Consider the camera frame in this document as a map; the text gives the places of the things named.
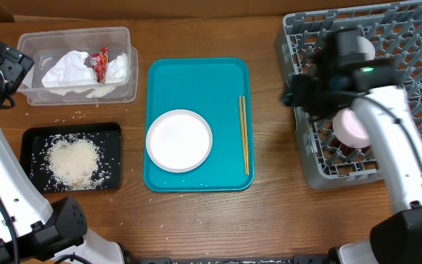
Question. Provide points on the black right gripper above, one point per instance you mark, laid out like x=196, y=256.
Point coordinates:
x=296, y=96

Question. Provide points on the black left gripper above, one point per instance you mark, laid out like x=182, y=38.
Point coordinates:
x=14, y=64

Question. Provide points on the small pink bowl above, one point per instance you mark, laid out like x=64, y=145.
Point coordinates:
x=349, y=131

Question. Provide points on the white napkin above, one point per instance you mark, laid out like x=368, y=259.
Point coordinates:
x=69, y=71
x=116, y=72

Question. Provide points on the grey-green bowl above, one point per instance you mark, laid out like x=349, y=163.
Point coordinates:
x=366, y=48

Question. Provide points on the red sauce packet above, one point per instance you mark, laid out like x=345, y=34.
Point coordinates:
x=99, y=63

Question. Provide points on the pile of white rice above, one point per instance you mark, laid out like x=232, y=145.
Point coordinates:
x=74, y=162

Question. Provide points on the large white plate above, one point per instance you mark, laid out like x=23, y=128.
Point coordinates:
x=179, y=141

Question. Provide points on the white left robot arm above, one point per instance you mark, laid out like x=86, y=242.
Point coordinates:
x=31, y=227

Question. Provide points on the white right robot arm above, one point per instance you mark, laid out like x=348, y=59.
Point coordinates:
x=344, y=78

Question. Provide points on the clear plastic waste bin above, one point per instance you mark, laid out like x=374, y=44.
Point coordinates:
x=47, y=48

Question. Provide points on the black food waste tray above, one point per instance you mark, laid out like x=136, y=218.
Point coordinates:
x=37, y=135

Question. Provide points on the grey dishwasher rack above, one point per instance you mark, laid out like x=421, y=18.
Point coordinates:
x=395, y=30

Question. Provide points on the white napkin in bin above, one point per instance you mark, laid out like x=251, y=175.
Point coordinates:
x=116, y=72

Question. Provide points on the teal serving tray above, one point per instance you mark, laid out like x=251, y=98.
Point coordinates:
x=211, y=88

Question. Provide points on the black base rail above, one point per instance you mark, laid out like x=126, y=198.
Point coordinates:
x=296, y=259

